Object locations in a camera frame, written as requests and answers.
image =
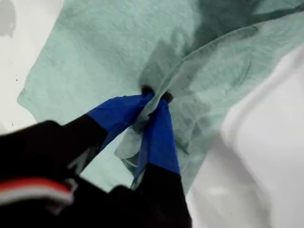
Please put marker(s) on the pale green T-shirt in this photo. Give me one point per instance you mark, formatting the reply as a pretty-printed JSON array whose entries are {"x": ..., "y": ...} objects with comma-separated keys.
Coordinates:
[{"x": 95, "y": 59}]

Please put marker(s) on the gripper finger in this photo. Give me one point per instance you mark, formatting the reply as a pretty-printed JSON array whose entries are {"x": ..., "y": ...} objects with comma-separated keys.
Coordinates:
[
  {"x": 114, "y": 114},
  {"x": 159, "y": 147}
]

